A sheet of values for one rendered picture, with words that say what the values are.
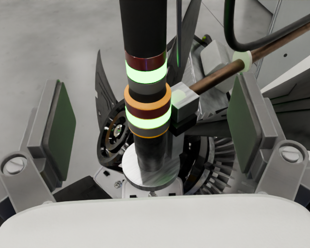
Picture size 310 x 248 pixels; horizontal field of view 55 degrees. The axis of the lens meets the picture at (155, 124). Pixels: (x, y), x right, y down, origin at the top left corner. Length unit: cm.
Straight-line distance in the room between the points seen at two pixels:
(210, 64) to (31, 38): 254
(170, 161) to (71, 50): 250
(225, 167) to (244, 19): 279
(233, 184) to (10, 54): 266
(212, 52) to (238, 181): 34
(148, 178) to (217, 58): 42
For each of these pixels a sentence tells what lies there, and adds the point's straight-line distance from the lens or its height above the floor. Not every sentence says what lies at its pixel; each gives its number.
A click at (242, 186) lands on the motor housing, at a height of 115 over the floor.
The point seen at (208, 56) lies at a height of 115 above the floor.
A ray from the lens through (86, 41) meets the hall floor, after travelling 290.
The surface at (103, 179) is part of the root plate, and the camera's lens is 55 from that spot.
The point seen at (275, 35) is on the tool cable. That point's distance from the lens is 40.
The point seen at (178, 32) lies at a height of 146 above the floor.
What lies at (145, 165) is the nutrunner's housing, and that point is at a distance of 34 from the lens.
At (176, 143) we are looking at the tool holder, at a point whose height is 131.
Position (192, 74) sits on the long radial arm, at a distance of 68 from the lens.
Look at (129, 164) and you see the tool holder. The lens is 36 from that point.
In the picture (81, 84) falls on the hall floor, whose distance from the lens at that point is 244.
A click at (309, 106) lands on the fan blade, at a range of 27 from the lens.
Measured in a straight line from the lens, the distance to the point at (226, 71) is 35.
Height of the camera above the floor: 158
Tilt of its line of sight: 50 degrees down
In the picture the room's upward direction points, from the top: 1 degrees counter-clockwise
